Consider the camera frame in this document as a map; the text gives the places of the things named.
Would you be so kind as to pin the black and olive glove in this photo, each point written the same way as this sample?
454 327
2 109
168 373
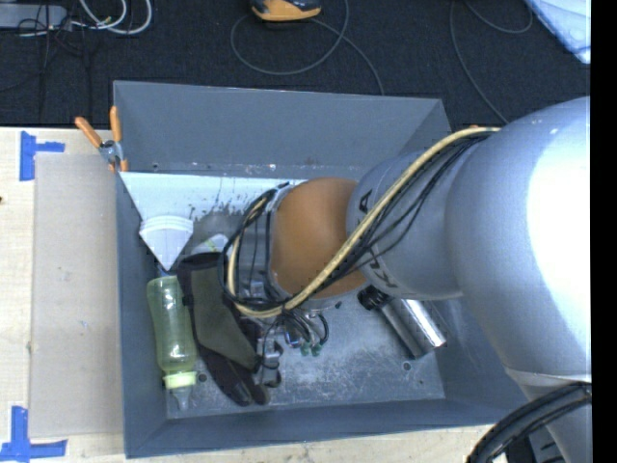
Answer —
214 307

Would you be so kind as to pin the pale flat board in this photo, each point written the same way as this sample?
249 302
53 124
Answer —
72 287

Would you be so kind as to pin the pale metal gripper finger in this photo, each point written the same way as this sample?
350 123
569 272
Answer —
271 377
271 353

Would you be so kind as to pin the silver metal bottle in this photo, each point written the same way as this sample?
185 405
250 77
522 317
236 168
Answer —
410 328

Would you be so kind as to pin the grey metal bin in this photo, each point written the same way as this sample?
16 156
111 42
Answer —
270 128

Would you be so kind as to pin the green baby bottle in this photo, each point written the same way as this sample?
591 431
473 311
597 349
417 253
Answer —
171 326

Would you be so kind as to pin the white plastic cup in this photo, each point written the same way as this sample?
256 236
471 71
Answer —
166 236

